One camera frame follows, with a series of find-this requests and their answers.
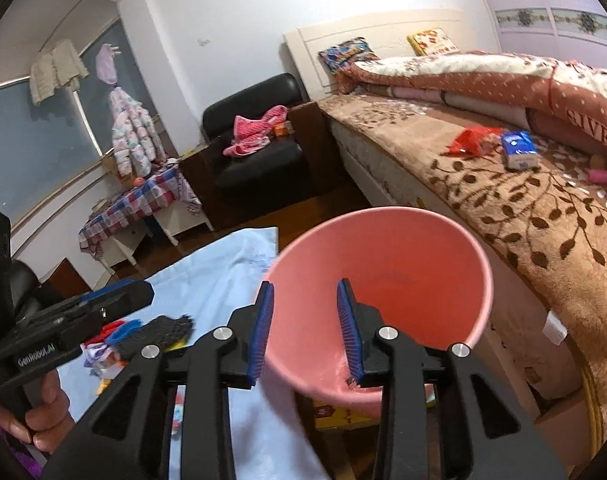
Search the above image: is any red polka dot quilt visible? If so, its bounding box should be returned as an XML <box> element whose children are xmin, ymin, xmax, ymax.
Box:
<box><xmin>336</xmin><ymin>51</ymin><xmax>607</xmax><ymax>148</ymax></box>

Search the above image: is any light blue table cloth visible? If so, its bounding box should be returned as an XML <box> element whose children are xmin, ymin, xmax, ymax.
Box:
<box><xmin>43</xmin><ymin>228</ymin><xmax>326</xmax><ymax>479</ymax></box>

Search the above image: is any yellow red patterned pillow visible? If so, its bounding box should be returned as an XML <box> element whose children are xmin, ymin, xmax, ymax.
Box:
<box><xmin>407</xmin><ymin>27</ymin><xmax>460</xmax><ymax>56</ymax></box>

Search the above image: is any hanging beige sweater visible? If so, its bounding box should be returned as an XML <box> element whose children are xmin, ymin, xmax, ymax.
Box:
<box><xmin>29</xmin><ymin>39</ymin><xmax>89</xmax><ymax>106</ymax></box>

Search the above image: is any blue foam net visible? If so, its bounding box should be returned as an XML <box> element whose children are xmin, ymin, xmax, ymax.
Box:
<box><xmin>105</xmin><ymin>320</ymin><xmax>143</xmax><ymax>346</ymax></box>

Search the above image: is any red plastic wrapper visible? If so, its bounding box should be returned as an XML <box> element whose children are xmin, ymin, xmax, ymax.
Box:
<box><xmin>445</xmin><ymin>126</ymin><xmax>506</xmax><ymax>157</ymax></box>

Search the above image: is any blue patterned pillow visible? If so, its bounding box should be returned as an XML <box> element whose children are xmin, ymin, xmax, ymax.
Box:
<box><xmin>317</xmin><ymin>37</ymin><xmax>378</xmax><ymax>76</ymax></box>

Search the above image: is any hanging purple hat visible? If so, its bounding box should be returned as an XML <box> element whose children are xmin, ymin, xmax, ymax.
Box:
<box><xmin>95</xmin><ymin>44</ymin><xmax>121</xmax><ymax>86</ymax></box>

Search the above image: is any plaid cloth covered table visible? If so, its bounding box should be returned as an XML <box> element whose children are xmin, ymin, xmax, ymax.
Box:
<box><xmin>78</xmin><ymin>159</ymin><xmax>212</xmax><ymax>261</ymax></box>

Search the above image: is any pink plastic trash bucket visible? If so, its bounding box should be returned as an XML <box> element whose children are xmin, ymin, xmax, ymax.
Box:
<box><xmin>264</xmin><ymin>207</ymin><xmax>493</xmax><ymax>417</ymax></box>

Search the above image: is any blue tissue pack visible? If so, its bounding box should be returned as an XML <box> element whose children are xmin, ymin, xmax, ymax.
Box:
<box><xmin>500</xmin><ymin>131</ymin><xmax>540</xmax><ymax>171</ymax></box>

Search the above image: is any person's left hand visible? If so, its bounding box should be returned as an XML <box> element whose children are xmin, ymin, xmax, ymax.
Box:
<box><xmin>0</xmin><ymin>370</ymin><xmax>75</xmax><ymax>454</ymax></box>

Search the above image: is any red foam net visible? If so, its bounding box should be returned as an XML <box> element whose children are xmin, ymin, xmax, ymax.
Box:
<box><xmin>83</xmin><ymin>320</ymin><xmax>126</xmax><ymax>347</ymax></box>

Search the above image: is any black leather armchair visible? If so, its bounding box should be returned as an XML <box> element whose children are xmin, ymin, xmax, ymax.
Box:
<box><xmin>179</xmin><ymin>73</ymin><xmax>341</xmax><ymax>230</ymax></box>

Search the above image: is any black foam net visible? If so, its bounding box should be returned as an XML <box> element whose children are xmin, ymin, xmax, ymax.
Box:
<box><xmin>115</xmin><ymin>315</ymin><xmax>194</xmax><ymax>361</ymax></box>

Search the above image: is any pink clothing on armchair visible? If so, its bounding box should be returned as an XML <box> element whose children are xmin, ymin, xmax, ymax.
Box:
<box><xmin>223</xmin><ymin>105</ymin><xmax>288</xmax><ymax>158</ymax></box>

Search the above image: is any bed with brown blanket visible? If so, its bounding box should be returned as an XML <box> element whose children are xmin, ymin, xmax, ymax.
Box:
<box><xmin>316</xmin><ymin>90</ymin><xmax>607</xmax><ymax>451</ymax></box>

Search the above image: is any hanging floral puffer jacket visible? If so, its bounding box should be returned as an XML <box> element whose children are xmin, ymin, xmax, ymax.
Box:
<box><xmin>108</xmin><ymin>87</ymin><xmax>167</xmax><ymax>178</ymax></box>

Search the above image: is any lilac wardrobe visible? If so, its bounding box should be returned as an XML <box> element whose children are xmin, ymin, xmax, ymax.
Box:
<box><xmin>486</xmin><ymin>0</ymin><xmax>607</xmax><ymax>68</ymax></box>

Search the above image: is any white bed headboard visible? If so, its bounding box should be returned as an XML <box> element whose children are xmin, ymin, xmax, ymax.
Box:
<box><xmin>284</xmin><ymin>9</ymin><xmax>477</xmax><ymax>101</ymax></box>

